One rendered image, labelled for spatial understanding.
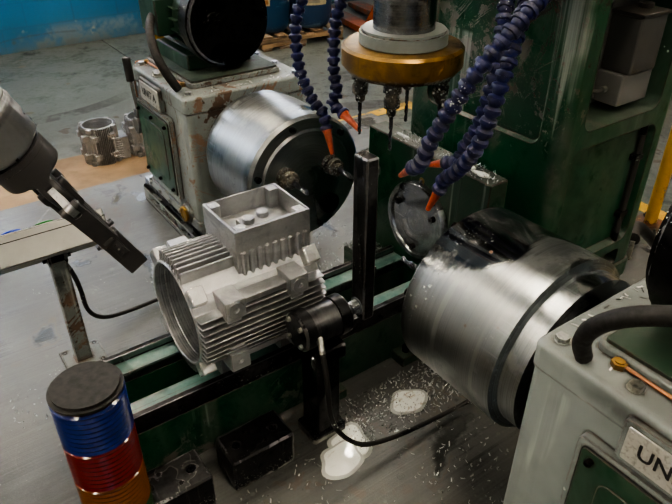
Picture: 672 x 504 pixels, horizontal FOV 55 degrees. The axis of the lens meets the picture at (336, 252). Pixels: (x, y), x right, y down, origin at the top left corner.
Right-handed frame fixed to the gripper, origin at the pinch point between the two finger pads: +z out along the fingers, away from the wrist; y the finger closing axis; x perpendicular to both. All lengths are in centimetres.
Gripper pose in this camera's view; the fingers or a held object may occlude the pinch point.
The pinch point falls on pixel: (122, 250)
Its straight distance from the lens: 94.3
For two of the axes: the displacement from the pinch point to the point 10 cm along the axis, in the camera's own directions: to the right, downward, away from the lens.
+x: -7.1, 6.9, -1.5
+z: 4.1, 5.7, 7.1
